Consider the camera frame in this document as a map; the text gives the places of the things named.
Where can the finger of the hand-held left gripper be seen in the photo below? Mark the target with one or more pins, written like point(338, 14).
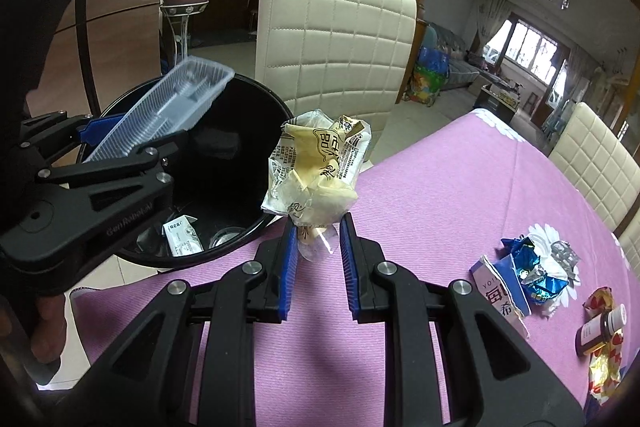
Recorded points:
point(125, 163)
point(97, 130)

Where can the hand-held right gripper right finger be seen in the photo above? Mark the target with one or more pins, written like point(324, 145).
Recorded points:
point(349, 269)

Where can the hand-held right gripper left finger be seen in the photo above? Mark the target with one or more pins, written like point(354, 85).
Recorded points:
point(289, 274)

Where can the clear plastic tray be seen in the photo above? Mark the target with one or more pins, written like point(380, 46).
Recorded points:
point(170, 107)

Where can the black trash bin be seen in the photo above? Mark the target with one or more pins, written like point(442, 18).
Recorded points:
point(225, 187)

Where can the cream food wrapper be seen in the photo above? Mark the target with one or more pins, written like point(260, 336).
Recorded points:
point(315, 167)

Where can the red and gold wrapper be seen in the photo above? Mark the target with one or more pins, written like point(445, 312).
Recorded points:
point(605, 372)

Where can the person's left hand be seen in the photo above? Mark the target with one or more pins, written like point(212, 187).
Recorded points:
point(50, 332)

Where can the small white packet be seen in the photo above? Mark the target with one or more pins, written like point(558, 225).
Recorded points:
point(182, 237)

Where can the pink flower print tablecloth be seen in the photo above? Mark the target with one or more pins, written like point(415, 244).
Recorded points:
point(450, 207)

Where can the white metal basin stand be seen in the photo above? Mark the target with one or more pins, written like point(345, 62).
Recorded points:
point(180, 32)

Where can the torn white paper carton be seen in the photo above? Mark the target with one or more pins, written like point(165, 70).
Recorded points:
point(500, 302)

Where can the blue foil wrapper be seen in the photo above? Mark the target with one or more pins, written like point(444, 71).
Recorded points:
point(535, 277)

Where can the colourful printed bag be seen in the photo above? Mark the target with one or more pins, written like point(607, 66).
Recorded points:
point(427, 77)

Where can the dark coffee table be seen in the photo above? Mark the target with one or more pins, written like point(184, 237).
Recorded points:
point(495, 102)

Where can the cream quilted leather chair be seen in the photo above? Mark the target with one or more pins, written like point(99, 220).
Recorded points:
point(340, 47)
point(631, 239)
point(595, 162)

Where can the grey sofa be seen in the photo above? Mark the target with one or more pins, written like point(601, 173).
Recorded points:
point(460, 62)

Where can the brown bottle with white cap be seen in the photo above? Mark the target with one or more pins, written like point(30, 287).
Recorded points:
point(597, 332)

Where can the living room window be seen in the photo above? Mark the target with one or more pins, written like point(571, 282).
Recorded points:
point(530, 52)

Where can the pale flowered curtain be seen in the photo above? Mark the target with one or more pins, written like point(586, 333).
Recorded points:
point(487, 17)

